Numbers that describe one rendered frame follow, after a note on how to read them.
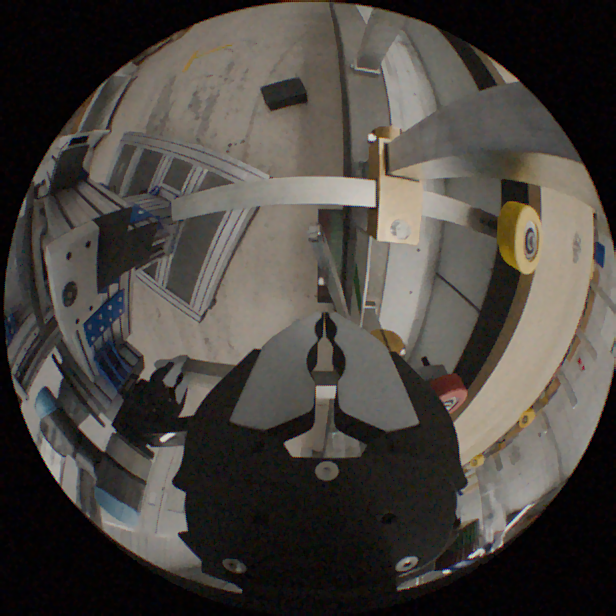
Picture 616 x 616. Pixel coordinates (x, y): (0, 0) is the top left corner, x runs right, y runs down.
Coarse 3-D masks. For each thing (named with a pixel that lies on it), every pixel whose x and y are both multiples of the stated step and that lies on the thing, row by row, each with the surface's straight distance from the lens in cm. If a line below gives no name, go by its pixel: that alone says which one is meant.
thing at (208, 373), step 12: (192, 360) 37; (192, 372) 35; (204, 372) 34; (216, 372) 33; (228, 372) 32; (312, 372) 30; (324, 372) 30; (336, 372) 30; (420, 372) 34; (432, 372) 34; (444, 372) 35; (204, 384) 36; (324, 384) 29; (336, 384) 29; (324, 396) 30
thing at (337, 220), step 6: (336, 216) 34; (336, 222) 34; (342, 222) 34; (336, 228) 34; (342, 228) 34; (336, 234) 34; (342, 234) 34; (336, 240) 34; (342, 240) 34; (336, 246) 34; (336, 252) 35; (336, 258) 35; (336, 264) 35; (336, 270) 36; (330, 300) 38
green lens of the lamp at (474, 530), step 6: (468, 528) 22; (474, 528) 23; (462, 534) 22; (468, 534) 22; (474, 534) 23; (456, 540) 22; (462, 540) 22; (468, 540) 22; (450, 546) 22; (456, 546) 22; (462, 546) 22; (444, 552) 22
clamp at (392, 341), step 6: (372, 330) 27; (378, 330) 27; (384, 330) 27; (390, 330) 28; (378, 336) 26; (384, 336) 27; (390, 336) 27; (396, 336) 27; (384, 342) 25; (390, 342) 26; (396, 342) 26; (402, 342) 26; (390, 348) 25; (396, 348) 25; (402, 348) 26
